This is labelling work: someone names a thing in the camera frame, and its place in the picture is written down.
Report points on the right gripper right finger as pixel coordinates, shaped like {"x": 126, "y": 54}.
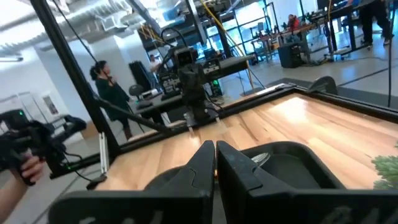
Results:
{"x": 239, "y": 193}

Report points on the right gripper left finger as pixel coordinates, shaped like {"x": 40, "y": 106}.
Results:
{"x": 186, "y": 199}

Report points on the silver spoon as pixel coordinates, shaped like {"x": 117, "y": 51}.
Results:
{"x": 260, "y": 158}

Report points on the black plastic tray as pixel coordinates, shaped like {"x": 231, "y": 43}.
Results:
{"x": 317, "y": 168}

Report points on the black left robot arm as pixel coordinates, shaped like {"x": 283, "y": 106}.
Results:
{"x": 192, "y": 84}

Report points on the person's forearm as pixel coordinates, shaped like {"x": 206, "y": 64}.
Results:
{"x": 11, "y": 199}

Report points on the grey office chair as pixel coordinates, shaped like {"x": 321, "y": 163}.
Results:
{"x": 136, "y": 91}

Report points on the black workbench with equipment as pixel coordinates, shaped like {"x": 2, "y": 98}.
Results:
{"x": 230, "y": 63}

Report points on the person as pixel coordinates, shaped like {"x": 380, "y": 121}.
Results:
{"x": 110, "y": 93}
{"x": 154, "y": 65}
{"x": 293, "y": 23}
{"x": 374, "y": 18}

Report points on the dark grey rounded clamp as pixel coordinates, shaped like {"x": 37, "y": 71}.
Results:
{"x": 323, "y": 86}

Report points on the black floor cabinet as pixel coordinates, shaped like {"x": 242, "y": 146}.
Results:
{"x": 289, "y": 55}

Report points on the green artificial plant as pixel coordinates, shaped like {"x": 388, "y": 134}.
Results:
{"x": 388, "y": 171}

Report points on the person's hand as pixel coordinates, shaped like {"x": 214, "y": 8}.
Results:
{"x": 32, "y": 168}

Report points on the black handheld controller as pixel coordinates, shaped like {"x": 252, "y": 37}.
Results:
{"x": 34, "y": 140}

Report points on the black legged desk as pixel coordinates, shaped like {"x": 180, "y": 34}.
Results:
{"x": 342, "y": 12}

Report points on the silver post bracket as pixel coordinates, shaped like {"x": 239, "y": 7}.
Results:
{"x": 103, "y": 152}

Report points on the black diagonal frame brace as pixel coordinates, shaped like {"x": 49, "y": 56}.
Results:
{"x": 133, "y": 117}

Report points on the black table edge frame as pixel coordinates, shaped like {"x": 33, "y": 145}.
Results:
{"x": 357, "y": 104}

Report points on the black frame post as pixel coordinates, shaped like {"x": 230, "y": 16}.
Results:
{"x": 74, "y": 77}

